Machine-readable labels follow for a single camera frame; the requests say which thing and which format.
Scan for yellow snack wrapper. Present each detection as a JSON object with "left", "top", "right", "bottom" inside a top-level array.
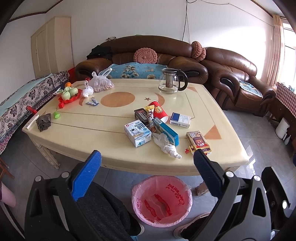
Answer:
[{"left": 144, "top": 105, "right": 156, "bottom": 133}]

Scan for pink round cushion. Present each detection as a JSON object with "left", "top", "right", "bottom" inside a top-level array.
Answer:
[{"left": 133, "top": 48, "right": 158, "bottom": 64}]

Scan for orange round cushion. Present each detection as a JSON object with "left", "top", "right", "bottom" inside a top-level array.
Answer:
[{"left": 191, "top": 41, "right": 206, "bottom": 62}]

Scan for white stick on table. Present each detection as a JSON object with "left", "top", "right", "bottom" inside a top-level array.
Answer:
[{"left": 25, "top": 114, "right": 39, "bottom": 130}]

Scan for pink curtain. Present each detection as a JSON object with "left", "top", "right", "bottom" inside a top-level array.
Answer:
[{"left": 261, "top": 14, "right": 285, "bottom": 87}]

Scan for glass teapot black handle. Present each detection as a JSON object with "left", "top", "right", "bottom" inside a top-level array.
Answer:
[{"left": 158, "top": 67, "right": 188, "bottom": 94}]

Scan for cream wardrobe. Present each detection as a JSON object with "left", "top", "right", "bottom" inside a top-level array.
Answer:
[{"left": 31, "top": 16, "right": 74, "bottom": 78}]

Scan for blue long box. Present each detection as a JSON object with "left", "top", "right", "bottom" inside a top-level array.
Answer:
[{"left": 154, "top": 118, "right": 179, "bottom": 146}]

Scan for cream coffee table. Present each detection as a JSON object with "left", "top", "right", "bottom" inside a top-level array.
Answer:
[{"left": 23, "top": 79, "right": 248, "bottom": 176}]

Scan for dark crumpled wrapper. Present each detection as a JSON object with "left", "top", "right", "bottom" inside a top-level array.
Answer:
[{"left": 36, "top": 113, "right": 51, "bottom": 132}]

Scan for playing card box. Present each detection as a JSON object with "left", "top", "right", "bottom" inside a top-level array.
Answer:
[{"left": 186, "top": 131, "right": 212, "bottom": 155}]

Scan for white milk carton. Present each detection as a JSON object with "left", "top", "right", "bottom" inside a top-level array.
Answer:
[{"left": 124, "top": 120, "right": 152, "bottom": 148}]

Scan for blue white medicine box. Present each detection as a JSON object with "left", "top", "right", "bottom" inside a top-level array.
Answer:
[{"left": 170, "top": 113, "right": 191, "bottom": 128}]

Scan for brown leather sofa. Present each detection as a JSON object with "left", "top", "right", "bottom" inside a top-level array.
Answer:
[{"left": 75, "top": 35, "right": 208, "bottom": 84}]

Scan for black clothing on sofa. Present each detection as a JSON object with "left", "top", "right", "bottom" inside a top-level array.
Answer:
[{"left": 86, "top": 45, "right": 112, "bottom": 60}]

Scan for white tissue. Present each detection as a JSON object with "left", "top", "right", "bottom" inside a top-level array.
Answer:
[{"left": 152, "top": 133, "right": 182, "bottom": 159}]

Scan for white appliance on floor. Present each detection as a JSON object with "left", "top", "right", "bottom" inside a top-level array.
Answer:
[{"left": 275, "top": 118, "right": 290, "bottom": 140}]

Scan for brown leather armchair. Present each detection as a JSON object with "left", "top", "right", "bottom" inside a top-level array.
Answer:
[{"left": 201, "top": 47, "right": 275, "bottom": 117}]

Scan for black cigarette box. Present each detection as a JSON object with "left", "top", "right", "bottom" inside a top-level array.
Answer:
[{"left": 134, "top": 108, "right": 149, "bottom": 126}]

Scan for small white plastic bag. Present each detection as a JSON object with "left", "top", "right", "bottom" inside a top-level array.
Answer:
[{"left": 81, "top": 80, "right": 94, "bottom": 98}]

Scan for red fruit tray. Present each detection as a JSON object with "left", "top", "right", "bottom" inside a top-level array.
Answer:
[{"left": 58, "top": 86, "right": 82, "bottom": 109}]

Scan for small blue candy wrappers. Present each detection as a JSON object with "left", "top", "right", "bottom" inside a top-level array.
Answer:
[{"left": 86, "top": 97, "right": 99, "bottom": 106}]

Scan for blue floral sofa cover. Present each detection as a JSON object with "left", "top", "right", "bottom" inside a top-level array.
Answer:
[{"left": 107, "top": 62, "right": 167, "bottom": 79}]

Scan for pink lined trash bin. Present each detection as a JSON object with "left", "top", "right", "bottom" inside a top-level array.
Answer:
[{"left": 132, "top": 176, "right": 193, "bottom": 228}]

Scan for green bottle cap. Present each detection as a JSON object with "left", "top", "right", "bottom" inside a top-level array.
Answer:
[{"left": 53, "top": 110, "right": 60, "bottom": 119}]

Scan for blue armchair seat cover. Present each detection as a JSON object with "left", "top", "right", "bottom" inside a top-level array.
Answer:
[{"left": 239, "top": 80, "right": 263, "bottom": 98}]

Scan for plastic bag of nuts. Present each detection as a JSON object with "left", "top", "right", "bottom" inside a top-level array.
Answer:
[{"left": 89, "top": 68, "right": 114, "bottom": 92}]

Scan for red paper cup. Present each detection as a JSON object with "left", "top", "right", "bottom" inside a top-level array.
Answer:
[{"left": 149, "top": 100, "right": 169, "bottom": 123}]

